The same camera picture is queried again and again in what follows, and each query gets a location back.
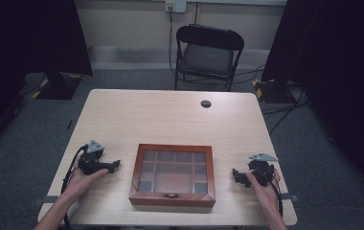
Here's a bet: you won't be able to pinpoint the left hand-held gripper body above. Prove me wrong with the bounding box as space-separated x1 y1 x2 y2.
78 139 116 176

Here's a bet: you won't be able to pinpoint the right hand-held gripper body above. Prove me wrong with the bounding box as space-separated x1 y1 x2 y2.
247 152 280 188

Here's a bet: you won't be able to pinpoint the wooden glass-lid box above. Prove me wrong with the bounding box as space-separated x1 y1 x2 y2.
128 143 216 209

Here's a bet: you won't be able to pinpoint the person's left hand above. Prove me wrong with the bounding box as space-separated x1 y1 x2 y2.
62 155 109 203

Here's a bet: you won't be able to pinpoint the person's right hand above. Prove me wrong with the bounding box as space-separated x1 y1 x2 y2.
245 168 282 212

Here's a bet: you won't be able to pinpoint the black stand base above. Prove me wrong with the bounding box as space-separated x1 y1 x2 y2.
251 79 296 104
32 72 84 101

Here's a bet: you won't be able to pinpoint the black curtain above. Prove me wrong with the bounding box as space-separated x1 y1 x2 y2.
261 0 364 205

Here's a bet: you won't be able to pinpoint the black folding chair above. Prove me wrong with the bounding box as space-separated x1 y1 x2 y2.
173 23 245 93

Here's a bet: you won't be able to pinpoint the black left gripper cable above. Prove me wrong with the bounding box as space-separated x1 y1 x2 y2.
60 144 89 229

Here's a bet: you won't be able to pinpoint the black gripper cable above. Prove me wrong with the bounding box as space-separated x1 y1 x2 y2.
60 144 89 229
256 171 284 219

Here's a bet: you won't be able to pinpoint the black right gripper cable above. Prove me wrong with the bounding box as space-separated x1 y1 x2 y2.
256 171 284 219

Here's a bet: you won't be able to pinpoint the black floor cables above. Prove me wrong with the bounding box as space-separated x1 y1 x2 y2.
234 64 310 136

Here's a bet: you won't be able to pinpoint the black wall cable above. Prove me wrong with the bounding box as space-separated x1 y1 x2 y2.
168 8 184 80

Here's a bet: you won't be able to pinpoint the white wall socket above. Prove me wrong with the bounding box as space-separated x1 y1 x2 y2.
165 0 188 14

